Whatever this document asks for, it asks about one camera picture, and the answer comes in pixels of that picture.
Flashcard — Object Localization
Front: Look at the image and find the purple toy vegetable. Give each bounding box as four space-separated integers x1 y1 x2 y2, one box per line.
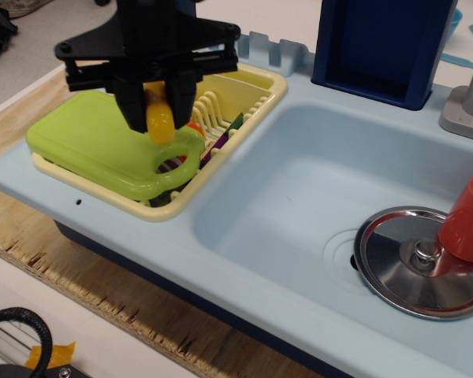
199 113 244 169

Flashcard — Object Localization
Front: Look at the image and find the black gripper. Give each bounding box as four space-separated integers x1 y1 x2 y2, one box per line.
54 1 240 133

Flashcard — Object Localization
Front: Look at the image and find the grey toy faucet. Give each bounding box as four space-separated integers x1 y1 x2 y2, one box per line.
439 77 473 139

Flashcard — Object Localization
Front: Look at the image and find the orange plastic cup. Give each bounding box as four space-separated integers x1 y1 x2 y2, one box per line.
438 177 473 262

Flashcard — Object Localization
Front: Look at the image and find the steel pot lid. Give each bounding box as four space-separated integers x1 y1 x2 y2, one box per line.
354 206 473 321

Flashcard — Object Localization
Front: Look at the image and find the yellow tape piece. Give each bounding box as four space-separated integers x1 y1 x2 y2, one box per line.
24 342 76 370

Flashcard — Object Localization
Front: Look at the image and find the wooden board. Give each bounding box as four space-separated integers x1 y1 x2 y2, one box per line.
0 70 324 378

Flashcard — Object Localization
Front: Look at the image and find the green plastic cutting board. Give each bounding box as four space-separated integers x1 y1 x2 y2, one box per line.
26 91 205 201

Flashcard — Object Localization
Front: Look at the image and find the black cable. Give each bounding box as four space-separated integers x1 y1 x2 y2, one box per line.
0 307 54 378

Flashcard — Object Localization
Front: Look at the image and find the cream dish rack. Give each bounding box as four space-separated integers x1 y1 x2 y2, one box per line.
26 65 288 221

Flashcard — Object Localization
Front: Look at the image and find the dark blue box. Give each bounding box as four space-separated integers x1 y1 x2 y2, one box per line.
311 0 457 110

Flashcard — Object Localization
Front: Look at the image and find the light blue toy sink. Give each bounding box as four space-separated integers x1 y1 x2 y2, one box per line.
0 31 473 378

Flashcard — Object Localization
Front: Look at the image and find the orange toy piece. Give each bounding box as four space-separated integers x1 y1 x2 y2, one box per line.
186 122 204 138

